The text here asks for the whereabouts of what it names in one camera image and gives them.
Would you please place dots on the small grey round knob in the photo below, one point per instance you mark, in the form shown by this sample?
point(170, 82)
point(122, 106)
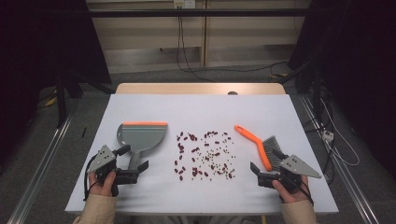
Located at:
point(232, 92)

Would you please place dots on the white table board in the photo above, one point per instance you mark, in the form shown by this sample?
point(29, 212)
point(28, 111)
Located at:
point(202, 109)

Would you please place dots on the white wall socket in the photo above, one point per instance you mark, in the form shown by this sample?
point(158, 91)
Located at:
point(184, 3)

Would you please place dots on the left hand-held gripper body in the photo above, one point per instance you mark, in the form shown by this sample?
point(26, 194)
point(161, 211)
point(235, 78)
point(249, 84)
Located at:
point(104, 157)

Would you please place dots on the black horizontal crossbar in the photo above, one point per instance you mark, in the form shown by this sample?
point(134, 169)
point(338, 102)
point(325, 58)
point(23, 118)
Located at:
point(199, 12)

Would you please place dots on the white power strip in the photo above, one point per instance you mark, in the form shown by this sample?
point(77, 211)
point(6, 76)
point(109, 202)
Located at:
point(328, 135)

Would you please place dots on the dark curtain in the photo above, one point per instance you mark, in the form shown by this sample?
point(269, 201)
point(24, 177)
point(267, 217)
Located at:
point(358, 62)
point(40, 46)

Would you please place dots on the black metal stand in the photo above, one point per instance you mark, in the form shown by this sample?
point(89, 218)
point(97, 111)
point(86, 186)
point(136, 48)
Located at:
point(61, 102)

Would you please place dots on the person's right hand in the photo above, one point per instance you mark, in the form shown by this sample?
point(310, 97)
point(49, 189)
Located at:
point(294, 197)

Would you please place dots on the red beans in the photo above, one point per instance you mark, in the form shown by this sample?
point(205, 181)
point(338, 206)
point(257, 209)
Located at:
point(193, 137)

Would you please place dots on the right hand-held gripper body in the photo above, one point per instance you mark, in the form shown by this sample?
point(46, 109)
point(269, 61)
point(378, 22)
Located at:
point(297, 166)

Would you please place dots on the person's left hand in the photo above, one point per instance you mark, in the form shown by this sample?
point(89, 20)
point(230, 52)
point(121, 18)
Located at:
point(101, 190)

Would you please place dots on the grey dustpan with orange edge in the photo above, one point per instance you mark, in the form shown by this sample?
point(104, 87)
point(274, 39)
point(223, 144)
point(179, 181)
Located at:
point(141, 137)

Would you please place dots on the orange brush with grey bristles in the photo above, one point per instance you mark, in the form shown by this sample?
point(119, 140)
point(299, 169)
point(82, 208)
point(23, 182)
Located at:
point(253, 139)

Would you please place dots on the wooden table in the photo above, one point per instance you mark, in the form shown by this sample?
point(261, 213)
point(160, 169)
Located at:
point(174, 88)

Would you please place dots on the small black floor object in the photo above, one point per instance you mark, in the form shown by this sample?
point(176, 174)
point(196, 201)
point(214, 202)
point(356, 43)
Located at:
point(83, 132)

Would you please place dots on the aluminium floor rail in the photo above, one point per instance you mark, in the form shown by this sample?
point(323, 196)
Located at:
point(348, 183)
point(40, 171)

